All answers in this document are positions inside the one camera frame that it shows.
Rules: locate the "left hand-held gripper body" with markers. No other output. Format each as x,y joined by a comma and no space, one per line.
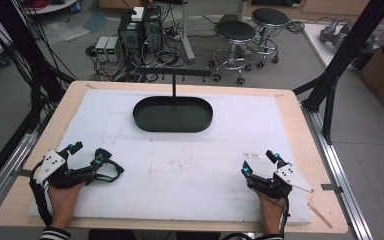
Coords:
50,164

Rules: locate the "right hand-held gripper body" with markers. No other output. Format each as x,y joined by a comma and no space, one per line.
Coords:
291,176

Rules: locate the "person's left hand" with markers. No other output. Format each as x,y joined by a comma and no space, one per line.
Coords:
63,201

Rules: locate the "person's right hand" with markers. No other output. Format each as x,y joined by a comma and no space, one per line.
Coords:
270,213

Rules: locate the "thin wooden stick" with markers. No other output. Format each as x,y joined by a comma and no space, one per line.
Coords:
320,216

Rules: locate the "white foam board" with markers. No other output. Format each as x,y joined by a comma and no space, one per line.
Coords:
180,173

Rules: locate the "black stand with oval tray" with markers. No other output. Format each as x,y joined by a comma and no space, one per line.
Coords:
173,116

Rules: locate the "grey power supply unit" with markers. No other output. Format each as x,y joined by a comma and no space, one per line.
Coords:
101,48
113,49

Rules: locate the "clear plastic sheet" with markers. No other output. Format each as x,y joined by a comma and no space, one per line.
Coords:
66,31

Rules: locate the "white side table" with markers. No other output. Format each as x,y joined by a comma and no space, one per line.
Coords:
316,43

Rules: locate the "black computer tower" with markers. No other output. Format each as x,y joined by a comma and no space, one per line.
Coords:
153,30
130,35

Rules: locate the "black round stool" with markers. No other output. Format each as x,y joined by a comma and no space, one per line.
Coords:
269,16
236,30

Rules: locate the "round white table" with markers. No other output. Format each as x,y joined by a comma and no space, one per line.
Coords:
51,7

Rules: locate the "grey machine part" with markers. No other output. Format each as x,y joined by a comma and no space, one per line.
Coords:
343,31

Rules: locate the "grey metal table leg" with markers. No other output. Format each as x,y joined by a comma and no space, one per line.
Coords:
187,36

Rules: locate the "small white box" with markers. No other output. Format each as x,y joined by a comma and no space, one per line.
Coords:
137,13

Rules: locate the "aluminium rail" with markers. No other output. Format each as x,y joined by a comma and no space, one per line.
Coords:
340,173
6,175

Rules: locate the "black metal frame post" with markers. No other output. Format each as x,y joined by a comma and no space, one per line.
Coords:
350,46

